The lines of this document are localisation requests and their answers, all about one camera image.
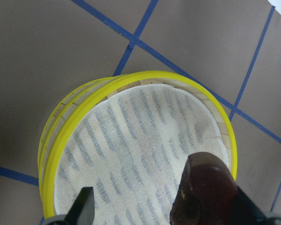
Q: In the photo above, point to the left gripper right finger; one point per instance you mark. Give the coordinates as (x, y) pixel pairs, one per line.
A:
(246, 212)

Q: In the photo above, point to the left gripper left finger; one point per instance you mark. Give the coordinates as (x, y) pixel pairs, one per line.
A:
(82, 211)

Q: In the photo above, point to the dark red bun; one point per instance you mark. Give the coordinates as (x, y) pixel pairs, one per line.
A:
(205, 194)

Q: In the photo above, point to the side yellow bamboo steamer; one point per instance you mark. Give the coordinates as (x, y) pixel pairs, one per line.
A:
(129, 140)

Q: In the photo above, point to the centre yellow bamboo steamer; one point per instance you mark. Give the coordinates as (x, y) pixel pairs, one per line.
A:
(55, 113)

